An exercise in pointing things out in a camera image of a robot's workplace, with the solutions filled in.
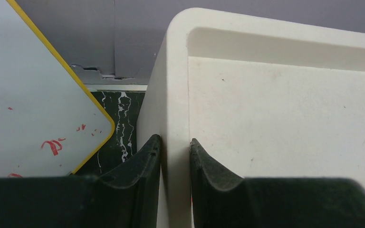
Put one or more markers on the yellow framed whiteboard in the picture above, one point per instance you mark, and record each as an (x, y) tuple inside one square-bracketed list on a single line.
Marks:
[(50, 123)]

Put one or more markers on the white plastic drawer organizer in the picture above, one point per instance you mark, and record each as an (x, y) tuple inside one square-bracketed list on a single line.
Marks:
[(264, 97)]

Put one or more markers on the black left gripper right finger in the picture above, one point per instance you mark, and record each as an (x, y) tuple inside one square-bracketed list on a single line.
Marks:
[(222, 199)]

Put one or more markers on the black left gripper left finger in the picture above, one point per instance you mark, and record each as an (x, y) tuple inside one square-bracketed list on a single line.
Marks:
[(125, 197)]

